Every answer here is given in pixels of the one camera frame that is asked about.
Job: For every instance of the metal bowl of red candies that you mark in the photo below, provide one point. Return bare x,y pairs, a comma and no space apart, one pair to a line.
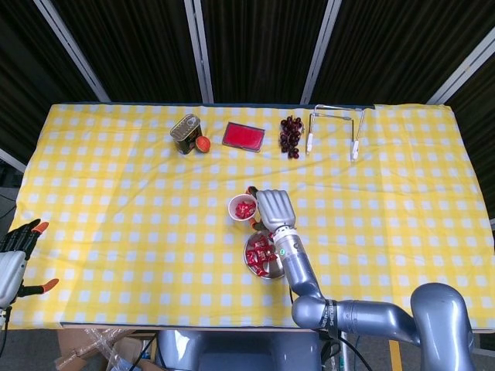
272,270

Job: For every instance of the brown cardboard box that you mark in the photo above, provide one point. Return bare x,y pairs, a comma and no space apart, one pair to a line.
77,344

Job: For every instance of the white paper cup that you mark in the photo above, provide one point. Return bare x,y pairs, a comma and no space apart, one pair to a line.
232,212

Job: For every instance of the grey robot torso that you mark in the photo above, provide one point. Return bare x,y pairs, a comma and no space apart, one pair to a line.
232,351

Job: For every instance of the silver partition post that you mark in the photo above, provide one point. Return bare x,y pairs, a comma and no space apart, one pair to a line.
464,71
199,50
321,50
11,160
72,50

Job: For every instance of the metal table leg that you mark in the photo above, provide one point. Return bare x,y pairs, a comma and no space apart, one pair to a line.
345,355

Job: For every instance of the red green half fruit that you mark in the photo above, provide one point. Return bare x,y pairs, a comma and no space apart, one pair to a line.
203,143

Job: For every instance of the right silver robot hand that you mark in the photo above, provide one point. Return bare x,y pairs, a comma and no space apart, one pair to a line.
276,208

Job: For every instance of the black pleated curtain panel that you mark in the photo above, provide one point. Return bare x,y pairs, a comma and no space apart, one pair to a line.
394,38
135,46
23,77
263,46
483,116

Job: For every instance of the dark red grape bunch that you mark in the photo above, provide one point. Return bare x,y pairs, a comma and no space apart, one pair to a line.
289,135

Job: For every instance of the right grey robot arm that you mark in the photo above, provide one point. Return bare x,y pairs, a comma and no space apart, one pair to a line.
301,266

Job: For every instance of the dark green luncheon meat can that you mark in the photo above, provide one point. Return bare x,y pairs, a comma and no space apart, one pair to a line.
185,131

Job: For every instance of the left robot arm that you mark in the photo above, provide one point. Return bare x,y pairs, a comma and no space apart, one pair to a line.
4,315

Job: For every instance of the red ink pad black frame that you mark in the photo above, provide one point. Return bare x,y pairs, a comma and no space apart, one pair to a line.
243,136

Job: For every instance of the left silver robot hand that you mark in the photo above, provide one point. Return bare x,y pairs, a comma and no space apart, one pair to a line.
9,270

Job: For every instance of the yellow white checked tablecloth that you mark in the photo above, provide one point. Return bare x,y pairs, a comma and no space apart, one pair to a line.
116,193

